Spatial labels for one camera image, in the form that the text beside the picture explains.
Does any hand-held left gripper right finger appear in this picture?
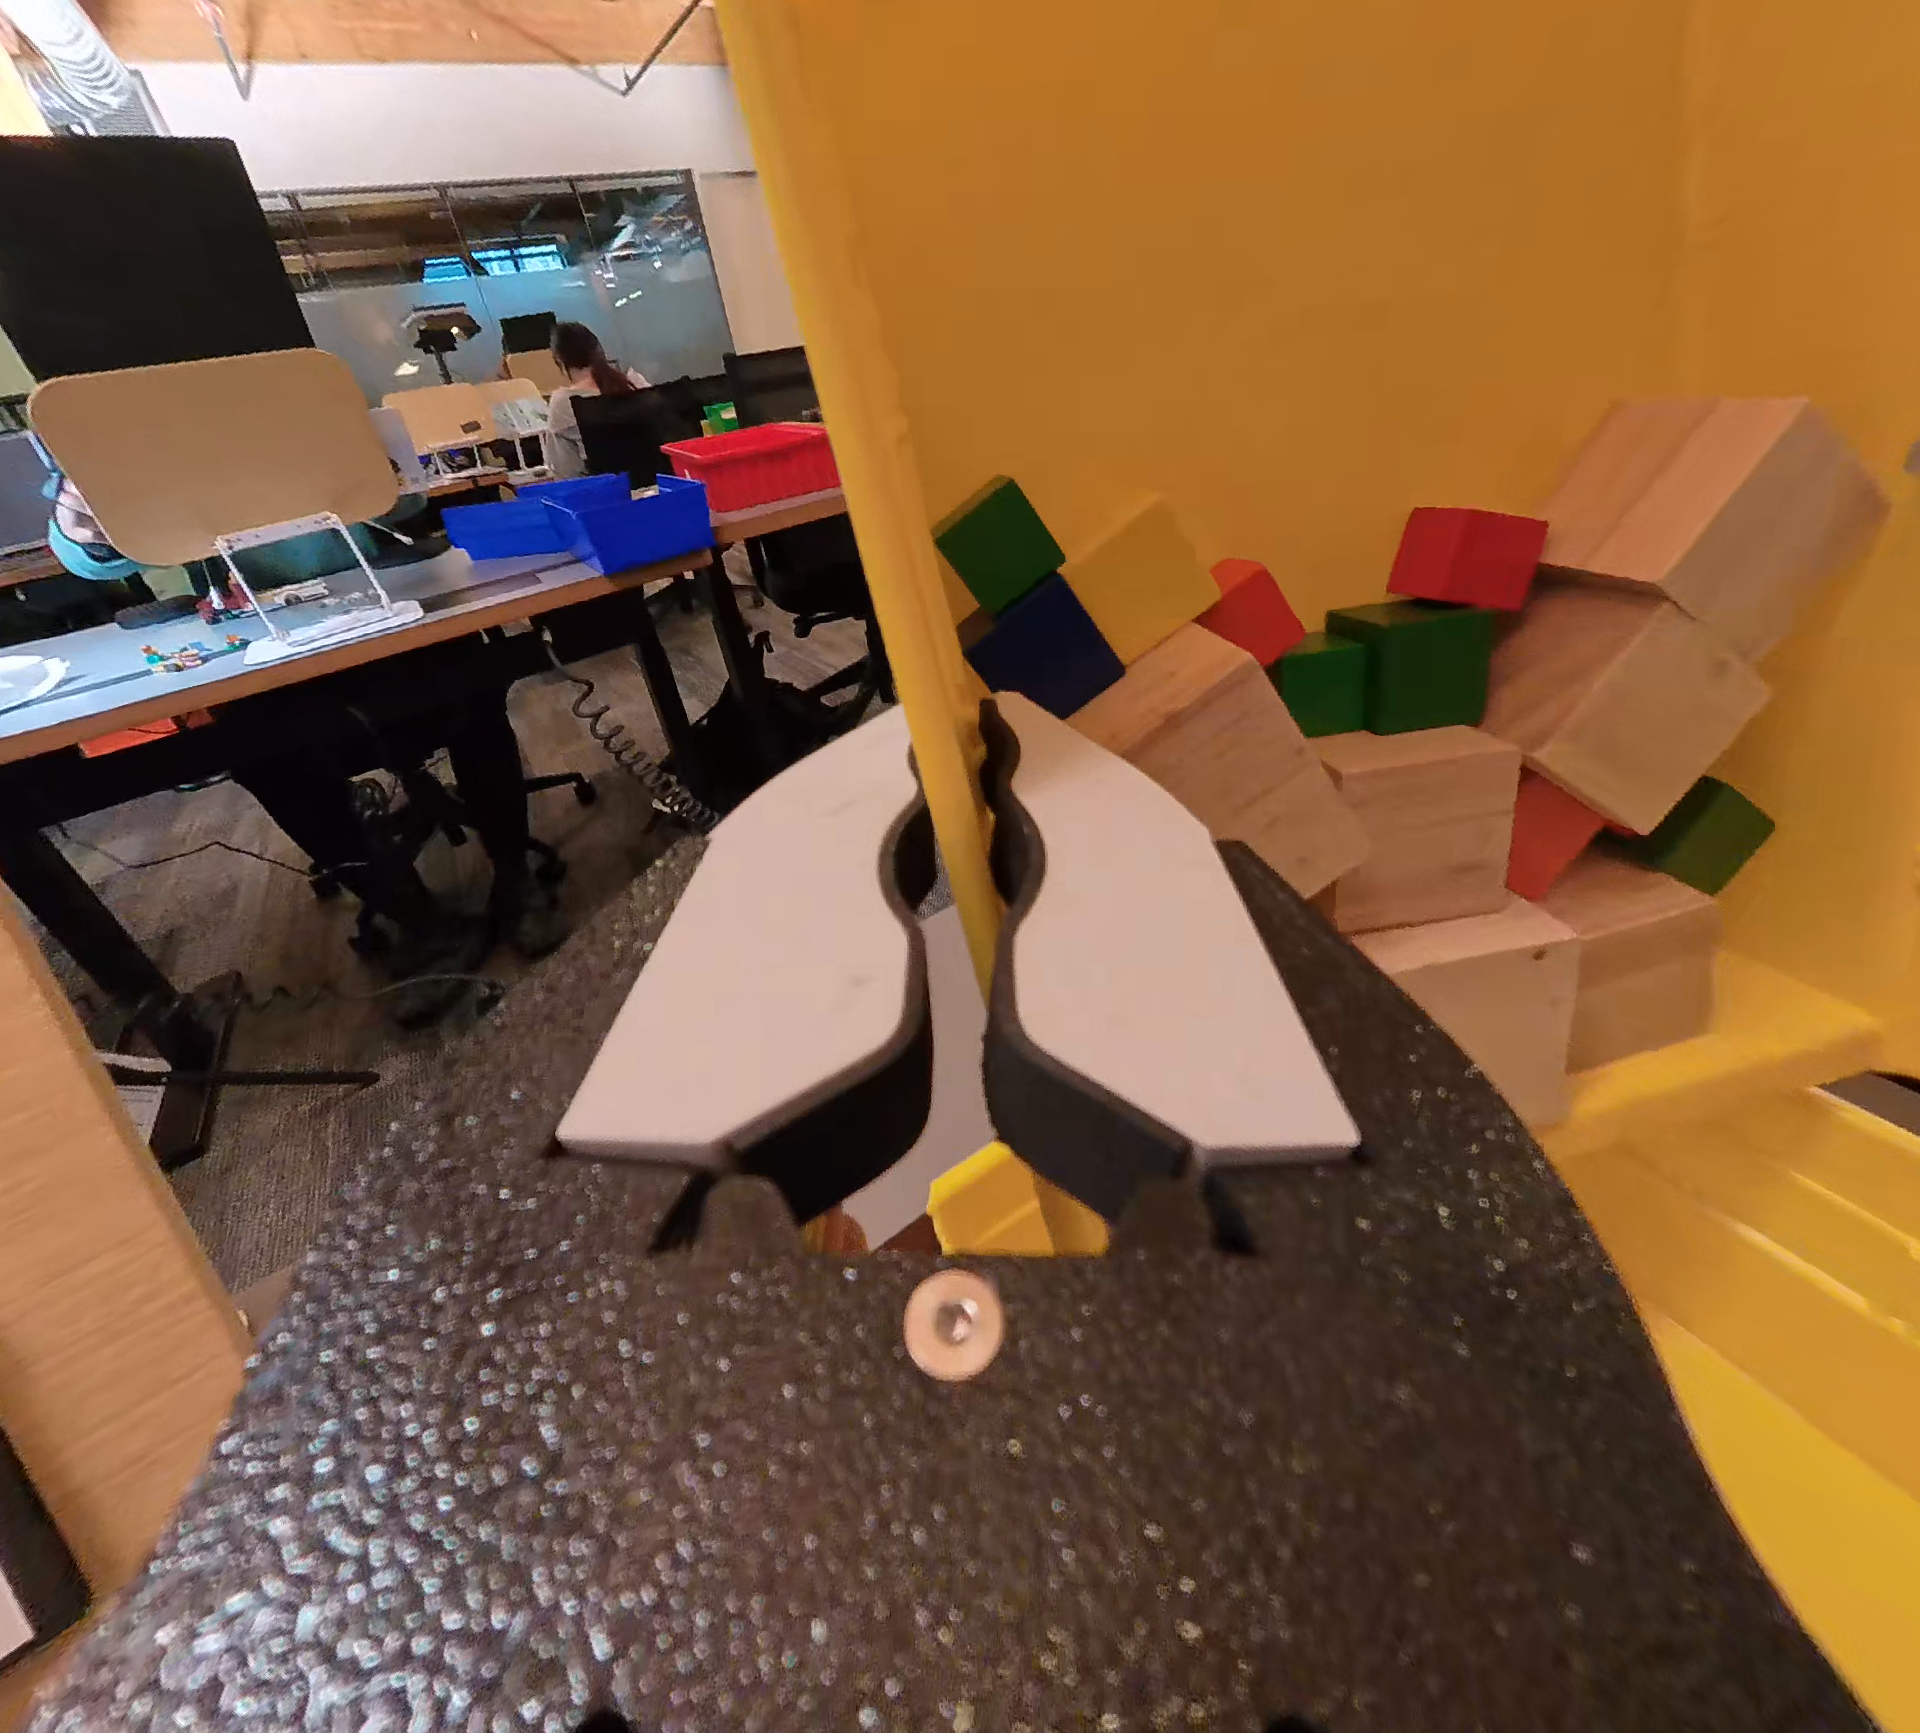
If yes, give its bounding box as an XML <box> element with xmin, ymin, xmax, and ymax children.
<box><xmin>977</xmin><ymin>692</ymin><xmax>1364</xmax><ymax>1225</ymax></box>

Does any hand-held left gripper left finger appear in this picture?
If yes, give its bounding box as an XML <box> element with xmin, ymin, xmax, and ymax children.
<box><xmin>554</xmin><ymin>705</ymin><xmax>931</xmax><ymax>1221</ymax></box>

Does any pile of coloured wooden cubes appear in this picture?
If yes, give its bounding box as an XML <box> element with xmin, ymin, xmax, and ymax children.
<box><xmin>931</xmin><ymin>394</ymin><xmax>1892</xmax><ymax>1135</ymax></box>

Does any black office chair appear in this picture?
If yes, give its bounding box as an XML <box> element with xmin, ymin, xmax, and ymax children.
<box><xmin>306</xmin><ymin>698</ymin><xmax>602</xmax><ymax>1006</ymax></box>
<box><xmin>569</xmin><ymin>381</ymin><xmax>704</xmax><ymax>492</ymax></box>

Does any blue plastic bin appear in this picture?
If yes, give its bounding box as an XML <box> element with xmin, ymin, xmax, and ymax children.
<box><xmin>441</xmin><ymin>495</ymin><xmax>590</xmax><ymax>563</ymax></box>
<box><xmin>539</xmin><ymin>473</ymin><xmax>716</xmax><ymax>577</ymax></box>

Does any red plastic bin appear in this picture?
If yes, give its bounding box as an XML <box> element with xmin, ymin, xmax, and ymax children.
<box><xmin>659</xmin><ymin>420</ymin><xmax>840</xmax><ymax>514</ymax></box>

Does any clear acrylic stand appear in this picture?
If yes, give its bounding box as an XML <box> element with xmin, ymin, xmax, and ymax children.
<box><xmin>205</xmin><ymin>511</ymin><xmax>430</xmax><ymax>670</ymax></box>

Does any black floor stand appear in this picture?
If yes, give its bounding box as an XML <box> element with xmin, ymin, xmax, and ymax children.
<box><xmin>101</xmin><ymin>969</ymin><xmax>379</xmax><ymax>1173</ymax></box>

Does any long grey office desk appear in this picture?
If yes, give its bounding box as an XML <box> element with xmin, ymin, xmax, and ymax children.
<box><xmin>0</xmin><ymin>488</ymin><xmax>851</xmax><ymax>1015</ymax></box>

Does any light wooden panel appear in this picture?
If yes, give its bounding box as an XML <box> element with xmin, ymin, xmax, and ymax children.
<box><xmin>0</xmin><ymin>884</ymin><xmax>254</xmax><ymax>1622</ymax></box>

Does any beige board on stand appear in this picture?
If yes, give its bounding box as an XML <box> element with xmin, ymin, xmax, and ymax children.
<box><xmin>26</xmin><ymin>349</ymin><xmax>403</xmax><ymax>569</ymax></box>

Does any coiled black cable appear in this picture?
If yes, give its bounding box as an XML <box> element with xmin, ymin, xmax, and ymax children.
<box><xmin>558</xmin><ymin>660</ymin><xmax>726</xmax><ymax>834</ymax></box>

